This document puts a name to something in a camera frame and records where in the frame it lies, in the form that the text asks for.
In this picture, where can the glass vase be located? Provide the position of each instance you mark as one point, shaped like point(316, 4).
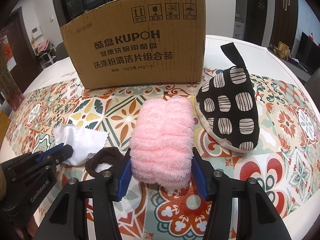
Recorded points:
point(11, 92)

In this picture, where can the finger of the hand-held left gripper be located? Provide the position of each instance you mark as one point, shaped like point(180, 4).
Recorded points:
point(50, 152)
point(65, 153)

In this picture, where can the black white patterned pot holder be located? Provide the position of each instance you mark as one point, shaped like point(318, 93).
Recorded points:
point(230, 112)

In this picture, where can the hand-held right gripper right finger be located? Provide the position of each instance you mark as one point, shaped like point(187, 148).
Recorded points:
point(200, 180)

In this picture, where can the grey dining chair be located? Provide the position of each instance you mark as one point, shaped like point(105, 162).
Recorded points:
point(312, 78)
point(61, 52)

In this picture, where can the dark brown room door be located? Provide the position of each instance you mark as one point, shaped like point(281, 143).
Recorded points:
point(21, 35)

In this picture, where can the brown cardboard box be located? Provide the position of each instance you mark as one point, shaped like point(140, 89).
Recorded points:
point(137, 55)

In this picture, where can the yellow gift boxes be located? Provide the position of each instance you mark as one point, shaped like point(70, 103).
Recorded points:
point(282, 49)

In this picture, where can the white storage rack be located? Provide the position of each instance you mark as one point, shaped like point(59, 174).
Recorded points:
point(45, 56)

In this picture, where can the dark cabinet door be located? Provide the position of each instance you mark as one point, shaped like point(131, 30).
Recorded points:
point(277, 25)

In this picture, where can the white cloth with zigzag edge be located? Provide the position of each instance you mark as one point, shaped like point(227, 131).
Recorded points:
point(80, 140)

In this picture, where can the dark glass sliding door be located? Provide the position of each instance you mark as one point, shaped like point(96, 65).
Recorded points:
point(82, 0)

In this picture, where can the black television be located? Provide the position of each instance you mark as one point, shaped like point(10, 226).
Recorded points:
point(308, 52)

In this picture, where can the pink plush toy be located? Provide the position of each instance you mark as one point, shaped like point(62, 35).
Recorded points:
point(43, 45)

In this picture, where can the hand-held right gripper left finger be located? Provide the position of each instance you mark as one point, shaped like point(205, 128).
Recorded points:
point(123, 180)

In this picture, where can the dark wooden door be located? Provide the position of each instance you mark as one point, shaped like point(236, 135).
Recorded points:
point(255, 10)

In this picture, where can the person's left hand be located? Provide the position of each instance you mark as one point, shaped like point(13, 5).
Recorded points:
point(30, 230)

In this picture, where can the pink fluffy towel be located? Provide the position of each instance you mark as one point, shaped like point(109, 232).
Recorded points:
point(162, 135)

